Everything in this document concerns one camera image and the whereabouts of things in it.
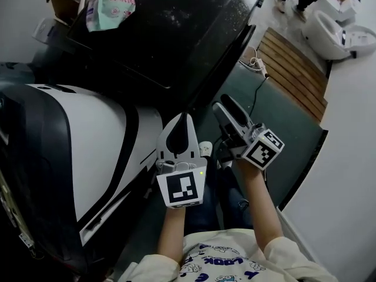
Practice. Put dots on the person's right forearm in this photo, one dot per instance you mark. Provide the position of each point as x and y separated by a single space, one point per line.
261 204

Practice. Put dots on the white power strip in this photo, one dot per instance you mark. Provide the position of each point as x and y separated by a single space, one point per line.
261 66

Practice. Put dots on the white slim appliance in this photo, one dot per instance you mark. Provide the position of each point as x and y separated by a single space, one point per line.
42 31

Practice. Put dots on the pink and green detergent bag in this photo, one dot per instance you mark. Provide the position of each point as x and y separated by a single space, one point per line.
110 7

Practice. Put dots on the dark green floor mat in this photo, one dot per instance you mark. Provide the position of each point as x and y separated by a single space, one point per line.
282 134

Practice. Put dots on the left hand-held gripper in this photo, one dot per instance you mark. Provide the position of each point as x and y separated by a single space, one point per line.
180 188

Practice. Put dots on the person's left forearm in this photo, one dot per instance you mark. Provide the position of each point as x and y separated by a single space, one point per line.
171 234

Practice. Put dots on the wooden slat mat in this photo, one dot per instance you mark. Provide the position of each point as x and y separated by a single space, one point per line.
293 72

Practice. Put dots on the person's cream printed shirt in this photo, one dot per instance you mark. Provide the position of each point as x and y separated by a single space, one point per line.
229 260

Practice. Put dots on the white and black domed appliance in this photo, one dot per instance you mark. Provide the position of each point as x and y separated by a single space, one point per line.
88 145

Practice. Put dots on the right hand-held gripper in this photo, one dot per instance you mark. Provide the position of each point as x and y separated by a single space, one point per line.
261 154

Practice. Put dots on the cardboard box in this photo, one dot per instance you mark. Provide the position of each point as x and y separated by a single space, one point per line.
63 4

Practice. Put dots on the black washing machine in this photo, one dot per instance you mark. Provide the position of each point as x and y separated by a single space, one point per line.
176 34

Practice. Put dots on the person's jeans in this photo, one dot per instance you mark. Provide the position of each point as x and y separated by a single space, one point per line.
211 204

